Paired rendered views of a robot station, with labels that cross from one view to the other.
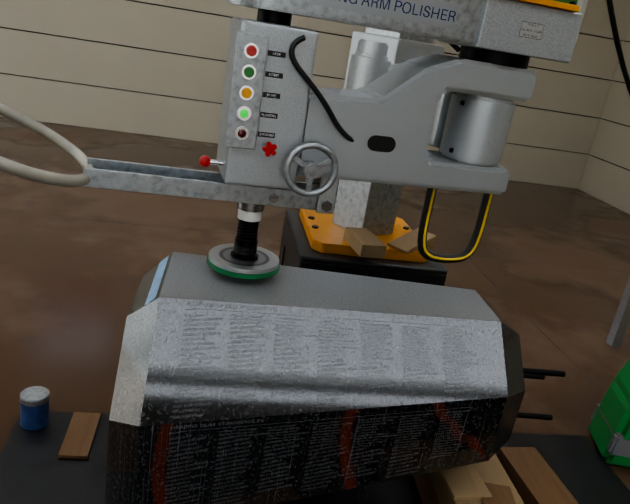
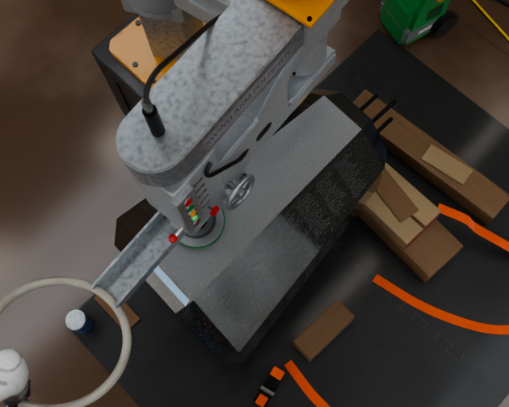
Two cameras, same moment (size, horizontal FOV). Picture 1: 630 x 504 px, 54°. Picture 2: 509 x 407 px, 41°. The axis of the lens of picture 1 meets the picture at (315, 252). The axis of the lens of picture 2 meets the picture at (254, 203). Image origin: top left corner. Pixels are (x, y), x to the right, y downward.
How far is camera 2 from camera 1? 2.05 m
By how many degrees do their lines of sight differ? 52
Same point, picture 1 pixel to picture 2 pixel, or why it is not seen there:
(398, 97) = (267, 109)
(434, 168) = (295, 102)
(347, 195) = (161, 41)
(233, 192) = not seen: hidden behind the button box
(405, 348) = (324, 196)
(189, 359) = (233, 308)
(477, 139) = (313, 63)
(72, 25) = not seen: outside the picture
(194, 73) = not seen: outside the picture
